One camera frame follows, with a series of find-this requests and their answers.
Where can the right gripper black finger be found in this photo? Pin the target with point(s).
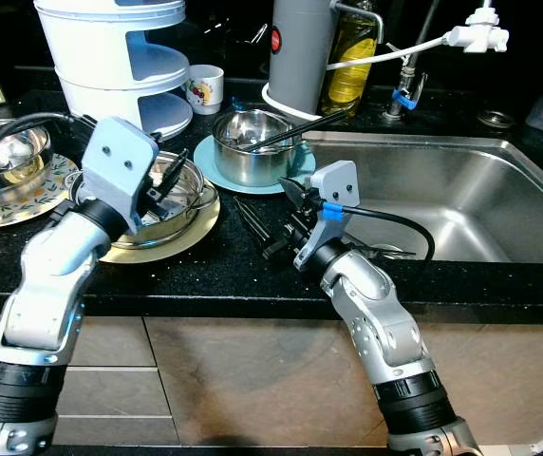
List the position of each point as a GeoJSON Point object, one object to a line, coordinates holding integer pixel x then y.
{"type": "Point", "coordinates": [276, 247]}
{"type": "Point", "coordinates": [295, 192]}

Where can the perforated steel steamer basket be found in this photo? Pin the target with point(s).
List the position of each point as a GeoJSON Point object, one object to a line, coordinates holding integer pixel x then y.
{"type": "Point", "coordinates": [191, 204]}

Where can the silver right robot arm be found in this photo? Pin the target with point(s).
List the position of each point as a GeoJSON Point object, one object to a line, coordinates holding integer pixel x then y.
{"type": "Point", "coordinates": [376, 313]}

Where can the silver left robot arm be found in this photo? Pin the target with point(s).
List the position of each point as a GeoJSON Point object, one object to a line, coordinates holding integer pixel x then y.
{"type": "Point", "coordinates": [48, 285]}

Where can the teal round plate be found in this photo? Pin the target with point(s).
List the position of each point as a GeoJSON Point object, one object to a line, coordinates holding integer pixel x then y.
{"type": "Point", "coordinates": [205, 166]}

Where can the thin black chopsticks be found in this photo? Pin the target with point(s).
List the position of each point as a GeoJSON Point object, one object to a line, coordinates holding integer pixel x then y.
{"type": "Point", "coordinates": [251, 217]}

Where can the small stainless steel pot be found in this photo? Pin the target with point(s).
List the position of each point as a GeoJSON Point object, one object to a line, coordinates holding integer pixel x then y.
{"type": "Point", "coordinates": [252, 169]}

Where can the cream round plate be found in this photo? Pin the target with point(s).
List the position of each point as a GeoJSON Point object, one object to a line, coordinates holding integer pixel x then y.
{"type": "Point", "coordinates": [186, 245]}

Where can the black chopsticks pair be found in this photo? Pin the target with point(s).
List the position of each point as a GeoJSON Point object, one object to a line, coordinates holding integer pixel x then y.
{"type": "Point", "coordinates": [300, 128]}

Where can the white printed mug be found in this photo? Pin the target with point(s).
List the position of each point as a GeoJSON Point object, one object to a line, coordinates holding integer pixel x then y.
{"type": "Point", "coordinates": [205, 90]}

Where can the thin dark stick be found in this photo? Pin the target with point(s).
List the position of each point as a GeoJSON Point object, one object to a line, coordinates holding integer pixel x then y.
{"type": "Point", "coordinates": [381, 251]}

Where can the white tiered storage rack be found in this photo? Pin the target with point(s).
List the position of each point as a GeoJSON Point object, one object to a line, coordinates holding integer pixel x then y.
{"type": "Point", "coordinates": [91, 57]}

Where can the yellow cooking oil bottle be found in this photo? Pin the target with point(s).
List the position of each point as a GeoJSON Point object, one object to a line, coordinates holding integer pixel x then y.
{"type": "Point", "coordinates": [352, 76]}

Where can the floral patterned plate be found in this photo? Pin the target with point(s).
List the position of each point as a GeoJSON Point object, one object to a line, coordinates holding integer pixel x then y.
{"type": "Point", "coordinates": [25, 204]}

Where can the brown cabinet door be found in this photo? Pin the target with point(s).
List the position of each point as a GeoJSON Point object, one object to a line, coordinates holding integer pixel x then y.
{"type": "Point", "coordinates": [252, 380]}

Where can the shiny steel bowl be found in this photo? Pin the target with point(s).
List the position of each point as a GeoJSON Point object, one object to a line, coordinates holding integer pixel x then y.
{"type": "Point", "coordinates": [15, 152]}

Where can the brown cabinet drawer front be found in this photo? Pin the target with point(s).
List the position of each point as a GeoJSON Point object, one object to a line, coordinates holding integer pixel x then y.
{"type": "Point", "coordinates": [110, 429]}
{"type": "Point", "coordinates": [120, 342]}
{"type": "Point", "coordinates": [110, 391]}

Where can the chrome gooseneck faucet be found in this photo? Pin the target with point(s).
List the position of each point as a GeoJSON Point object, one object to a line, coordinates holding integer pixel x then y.
{"type": "Point", "coordinates": [406, 81]}

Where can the stainless steel sink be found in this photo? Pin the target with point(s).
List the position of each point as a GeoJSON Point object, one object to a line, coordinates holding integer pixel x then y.
{"type": "Point", "coordinates": [499, 190]}

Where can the round metal drain stopper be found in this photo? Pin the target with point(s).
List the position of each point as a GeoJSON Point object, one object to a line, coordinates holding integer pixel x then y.
{"type": "Point", "coordinates": [497, 119]}

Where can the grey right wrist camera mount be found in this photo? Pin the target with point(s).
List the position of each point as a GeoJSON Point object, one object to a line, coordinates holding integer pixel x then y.
{"type": "Point", "coordinates": [333, 185]}

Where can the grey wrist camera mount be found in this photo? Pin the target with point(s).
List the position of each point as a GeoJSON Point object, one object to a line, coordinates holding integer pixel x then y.
{"type": "Point", "coordinates": [333, 185]}
{"type": "Point", "coordinates": [120, 166]}

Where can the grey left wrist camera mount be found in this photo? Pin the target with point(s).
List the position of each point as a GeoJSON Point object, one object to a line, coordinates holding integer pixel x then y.
{"type": "Point", "coordinates": [120, 166]}

